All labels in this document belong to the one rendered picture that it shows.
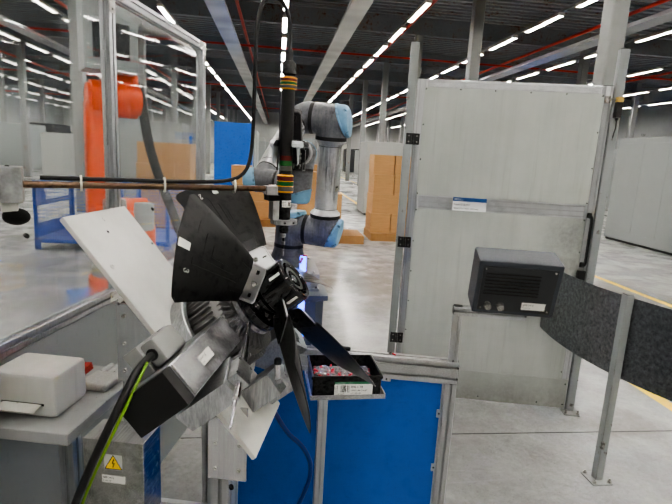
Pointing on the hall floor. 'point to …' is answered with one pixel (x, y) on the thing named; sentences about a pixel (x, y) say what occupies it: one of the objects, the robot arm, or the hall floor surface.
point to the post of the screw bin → (320, 451)
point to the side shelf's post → (70, 469)
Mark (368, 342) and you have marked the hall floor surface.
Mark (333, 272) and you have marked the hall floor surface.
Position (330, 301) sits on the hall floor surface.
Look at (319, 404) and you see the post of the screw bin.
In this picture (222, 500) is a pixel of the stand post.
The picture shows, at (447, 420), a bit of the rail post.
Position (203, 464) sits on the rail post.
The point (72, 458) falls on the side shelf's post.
